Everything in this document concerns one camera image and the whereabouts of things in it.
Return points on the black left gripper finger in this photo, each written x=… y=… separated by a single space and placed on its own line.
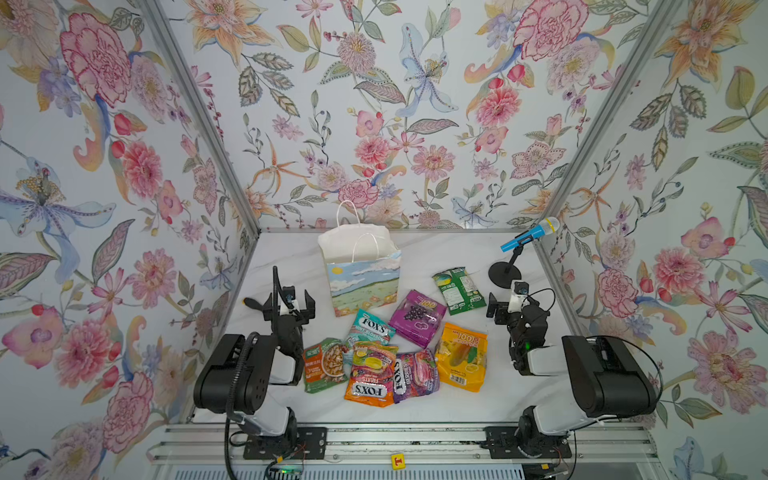
x=276 y=288
x=310 y=305

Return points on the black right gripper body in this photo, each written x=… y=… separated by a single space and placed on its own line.
x=504 y=309

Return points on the landscape print paper bag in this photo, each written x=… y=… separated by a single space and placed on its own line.
x=362 y=265

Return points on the yellow mango snack packet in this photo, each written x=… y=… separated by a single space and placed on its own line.
x=461 y=358

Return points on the purple grape snack packet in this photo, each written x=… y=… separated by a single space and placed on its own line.
x=418 y=318

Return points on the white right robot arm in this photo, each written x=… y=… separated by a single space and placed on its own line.
x=598 y=379

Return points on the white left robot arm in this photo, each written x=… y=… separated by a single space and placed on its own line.
x=236 y=379

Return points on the green orange snack packet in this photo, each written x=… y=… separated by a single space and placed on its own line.
x=324 y=366

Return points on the blue toy microphone on stand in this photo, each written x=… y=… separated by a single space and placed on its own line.
x=504 y=274

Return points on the teal Fox's candy packet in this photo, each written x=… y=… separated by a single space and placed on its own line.
x=366 y=327

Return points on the orange Fox's fruits packet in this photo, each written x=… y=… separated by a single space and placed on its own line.
x=371 y=380

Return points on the purple Fox's candy packet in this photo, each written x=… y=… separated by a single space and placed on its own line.
x=415 y=375

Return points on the yellow tag with letter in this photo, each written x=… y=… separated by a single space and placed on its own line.
x=398 y=462

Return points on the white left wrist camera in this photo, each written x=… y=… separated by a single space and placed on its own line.
x=288 y=298

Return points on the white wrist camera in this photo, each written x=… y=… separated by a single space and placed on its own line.
x=288 y=298
x=519 y=297

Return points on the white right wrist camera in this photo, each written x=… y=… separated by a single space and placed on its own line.
x=519 y=297

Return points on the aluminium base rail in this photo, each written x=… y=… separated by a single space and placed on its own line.
x=337 y=444

